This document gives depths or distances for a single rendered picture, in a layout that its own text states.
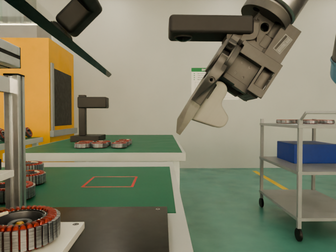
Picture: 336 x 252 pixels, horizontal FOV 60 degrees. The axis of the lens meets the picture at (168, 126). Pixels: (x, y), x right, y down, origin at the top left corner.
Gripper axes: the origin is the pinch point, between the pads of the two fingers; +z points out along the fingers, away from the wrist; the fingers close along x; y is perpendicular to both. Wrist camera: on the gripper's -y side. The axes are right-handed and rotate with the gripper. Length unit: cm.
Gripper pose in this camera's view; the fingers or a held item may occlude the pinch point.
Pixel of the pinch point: (178, 123)
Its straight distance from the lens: 41.6
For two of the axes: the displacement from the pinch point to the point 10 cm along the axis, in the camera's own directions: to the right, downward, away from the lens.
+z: -5.5, 8.4, 0.1
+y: 8.4, 5.4, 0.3
